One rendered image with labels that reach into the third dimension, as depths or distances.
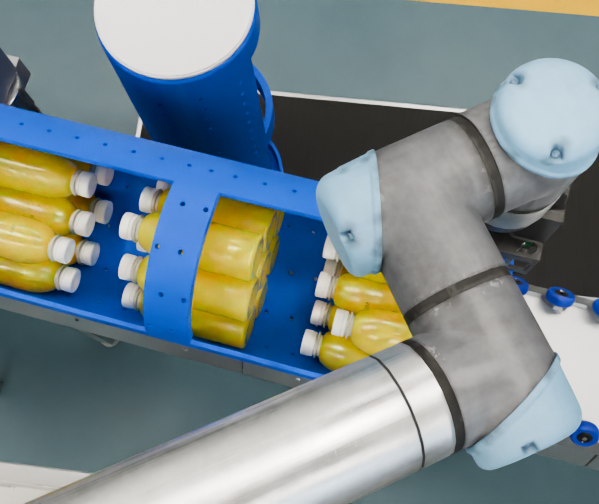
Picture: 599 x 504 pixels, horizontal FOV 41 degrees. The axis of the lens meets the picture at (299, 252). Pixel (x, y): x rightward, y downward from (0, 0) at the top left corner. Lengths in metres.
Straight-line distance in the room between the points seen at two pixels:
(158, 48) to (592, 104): 0.99
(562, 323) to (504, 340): 0.91
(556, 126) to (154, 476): 0.32
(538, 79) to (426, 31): 2.09
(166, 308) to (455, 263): 0.67
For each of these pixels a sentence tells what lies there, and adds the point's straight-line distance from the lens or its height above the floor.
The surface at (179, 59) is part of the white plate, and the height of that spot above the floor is 1.04.
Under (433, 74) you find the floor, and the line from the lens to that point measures 2.56.
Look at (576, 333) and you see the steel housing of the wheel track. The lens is 1.41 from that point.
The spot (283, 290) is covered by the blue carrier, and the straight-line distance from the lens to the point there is 1.33.
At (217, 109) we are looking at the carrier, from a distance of 1.52.
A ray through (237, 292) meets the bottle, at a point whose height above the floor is 1.14.
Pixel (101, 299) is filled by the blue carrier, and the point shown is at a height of 1.00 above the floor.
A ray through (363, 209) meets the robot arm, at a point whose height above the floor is 1.77.
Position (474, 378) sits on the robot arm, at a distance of 0.49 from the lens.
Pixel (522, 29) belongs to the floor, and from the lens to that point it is 2.68.
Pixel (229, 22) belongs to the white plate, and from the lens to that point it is 1.43.
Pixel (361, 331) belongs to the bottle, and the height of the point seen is 1.13.
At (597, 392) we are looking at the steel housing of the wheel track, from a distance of 1.41.
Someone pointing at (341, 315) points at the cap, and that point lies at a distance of 1.16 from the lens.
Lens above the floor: 2.26
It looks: 75 degrees down
